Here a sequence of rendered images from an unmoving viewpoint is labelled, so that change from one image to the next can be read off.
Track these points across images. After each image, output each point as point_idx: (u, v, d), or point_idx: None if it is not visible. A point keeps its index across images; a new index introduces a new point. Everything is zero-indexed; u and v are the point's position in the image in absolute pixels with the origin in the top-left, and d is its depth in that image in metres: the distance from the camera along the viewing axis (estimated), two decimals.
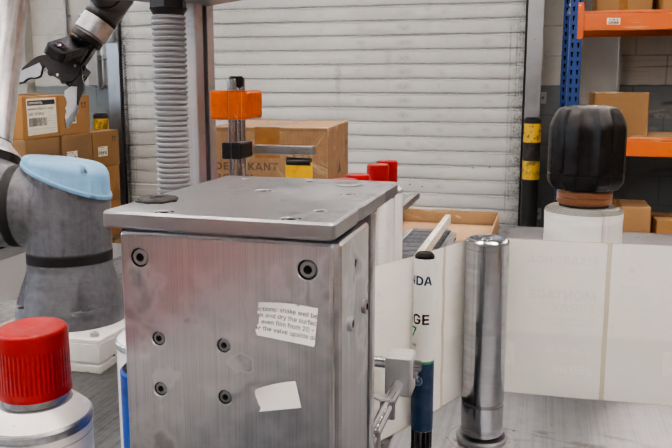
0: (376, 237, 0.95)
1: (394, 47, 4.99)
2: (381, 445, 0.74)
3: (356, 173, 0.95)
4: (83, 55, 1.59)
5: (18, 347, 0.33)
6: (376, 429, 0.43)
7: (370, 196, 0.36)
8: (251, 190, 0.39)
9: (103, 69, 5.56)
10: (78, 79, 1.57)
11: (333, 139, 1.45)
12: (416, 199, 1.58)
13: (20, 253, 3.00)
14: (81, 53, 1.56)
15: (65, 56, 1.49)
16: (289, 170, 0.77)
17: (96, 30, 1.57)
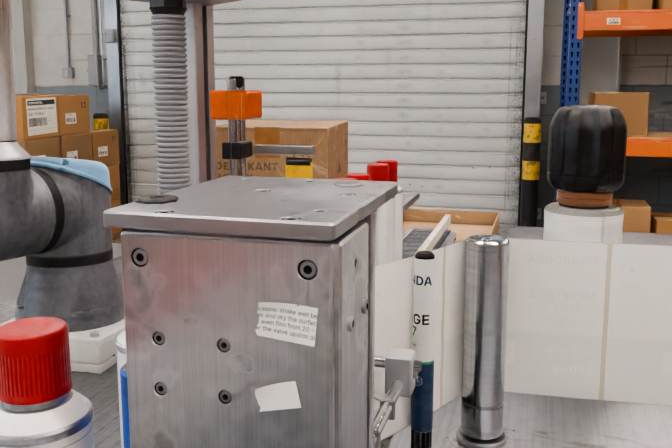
0: (376, 237, 0.95)
1: (394, 47, 4.99)
2: (381, 445, 0.74)
3: (356, 173, 0.95)
4: None
5: (18, 347, 0.33)
6: (376, 429, 0.43)
7: (370, 196, 0.36)
8: (251, 190, 0.39)
9: (103, 69, 5.56)
10: None
11: (333, 139, 1.45)
12: (416, 199, 1.58)
13: None
14: None
15: None
16: (289, 170, 0.77)
17: None
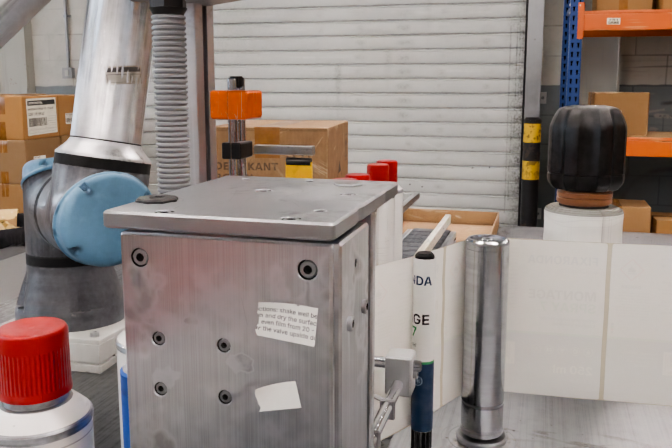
0: (376, 237, 0.95)
1: (394, 47, 4.99)
2: (381, 445, 0.74)
3: (356, 173, 0.95)
4: None
5: (18, 347, 0.33)
6: (376, 429, 0.43)
7: (370, 196, 0.36)
8: (251, 190, 0.39)
9: None
10: None
11: (333, 139, 1.45)
12: (416, 199, 1.58)
13: (20, 253, 3.00)
14: None
15: None
16: (289, 170, 0.77)
17: None
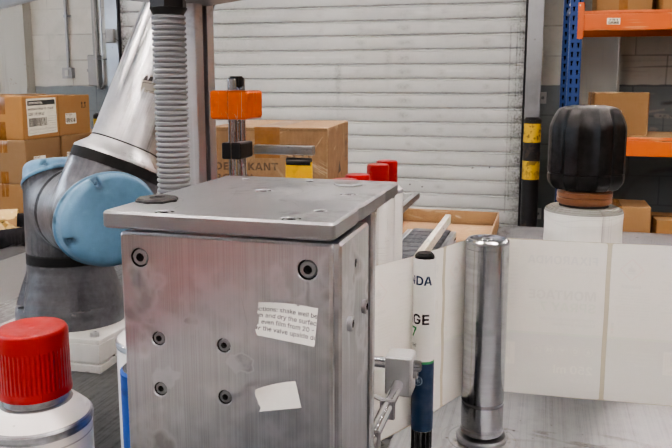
0: (376, 237, 0.95)
1: (394, 47, 4.99)
2: (381, 445, 0.74)
3: (356, 173, 0.95)
4: None
5: (18, 347, 0.33)
6: (376, 429, 0.43)
7: (370, 196, 0.36)
8: (251, 190, 0.39)
9: (103, 69, 5.56)
10: None
11: (333, 139, 1.45)
12: (416, 199, 1.58)
13: (20, 253, 3.00)
14: None
15: None
16: (289, 170, 0.77)
17: None
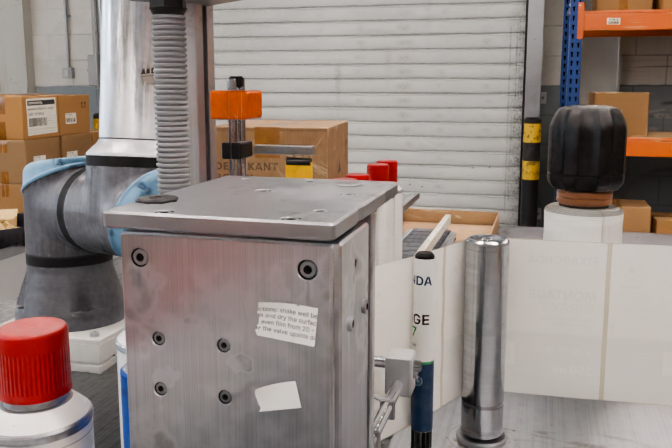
0: (376, 237, 0.95)
1: (394, 47, 4.99)
2: (381, 445, 0.74)
3: (356, 173, 0.95)
4: None
5: (18, 347, 0.33)
6: (376, 429, 0.43)
7: (370, 196, 0.36)
8: (251, 190, 0.39)
9: None
10: None
11: (333, 139, 1.45)
12: (416, 199, 1.58)
13: (20, 253, 3.00)
14: None
15: None
16: (289, 170, 0.77)
17: None
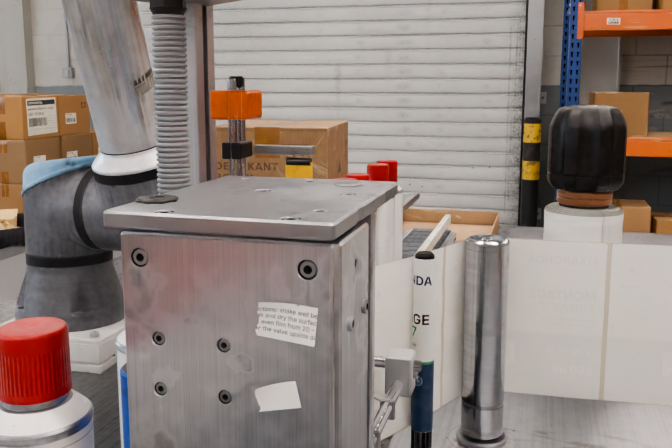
0: (376, 237, 0.95)
1: (394, 47, 4.99)
2: (381, 445, 0.74)
3: (356, 173, 0.95)
4: None
5: (18, 347, 0.33)
6: (376, 429, 0.43)
7: (370, 196, 0.36)
8: (251, 190, 0.39)
9: None
10: None
11: (333, 139, 1.45)
12: (416, 199, 1.58)
13: (20, 253, 3.00)
14: None
15: None
16: (289, 170, 0.77)
17: None
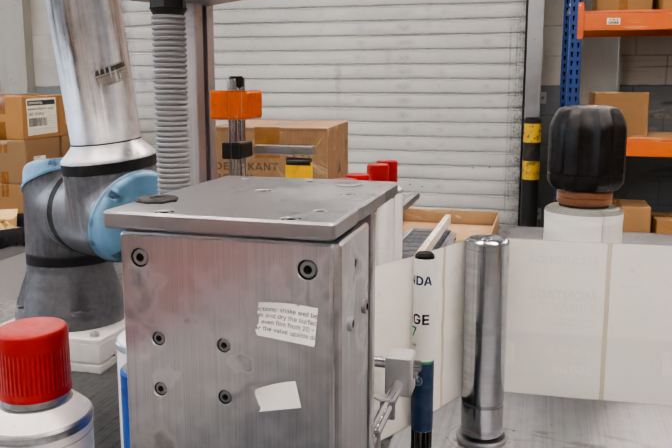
0: (376, 237, 0.95)
1: (394, 47, 4.99)
2: (381, 445, 0.74)
3: (356, 173, 0.95)
4: None
5: (18, 347, 0.33)
6: (376, 429, 0.43)
7: (370, 196, 0.36)
8: (251, 190, 0.39)
9: None
10: None
11: (333, 139, 1.45)
12: (416, 199, 1.58)
13: (20, 253, 3.00)
14: None
15: None
16: (289, 170, 0.77)
17: None
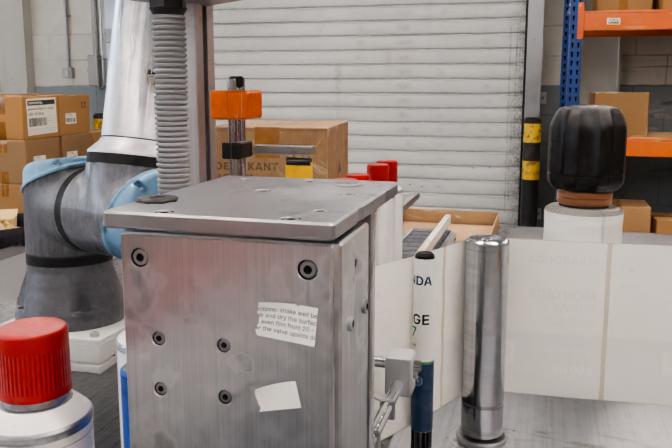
0: (376, 237, 0.95)
1: (394, 47, 4.99)
2: (381, 445, 0.74)
3: (356, 173, 0.95)
4: None
5: (18, 347, 0.33)
6: (376, 429, 0.43)
7: (370, 196, 0.36)
8: (251, 190, 0.39)
9: (103, 69, 5.56)
10: None
11: (333, 139, 1.45)
12: (416, 199, 1.58)
13: (20, 253, 3.00)
14: None
15: None
16: (289, 170, 0.77)
17: None
